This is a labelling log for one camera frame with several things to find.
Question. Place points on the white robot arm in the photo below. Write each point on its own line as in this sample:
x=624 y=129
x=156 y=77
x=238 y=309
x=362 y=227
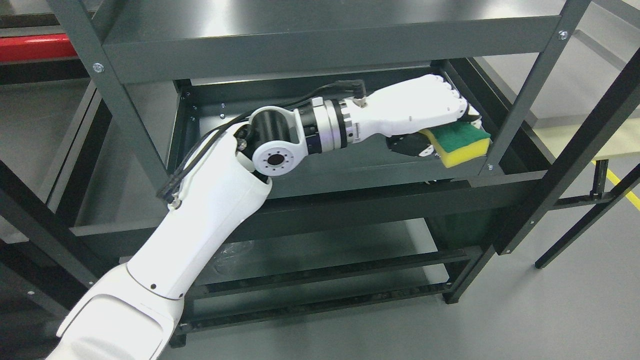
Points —
x=132 y=312

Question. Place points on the red bar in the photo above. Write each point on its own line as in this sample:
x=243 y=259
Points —
x=36 y=47

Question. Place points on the green yellow sponge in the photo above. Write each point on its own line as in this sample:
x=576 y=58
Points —
x=457 y=142

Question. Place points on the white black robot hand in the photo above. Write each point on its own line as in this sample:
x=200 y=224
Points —
x=406 y=107

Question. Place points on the dark metal shelf rack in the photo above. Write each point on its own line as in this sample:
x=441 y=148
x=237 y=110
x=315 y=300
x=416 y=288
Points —
x=87 y=141

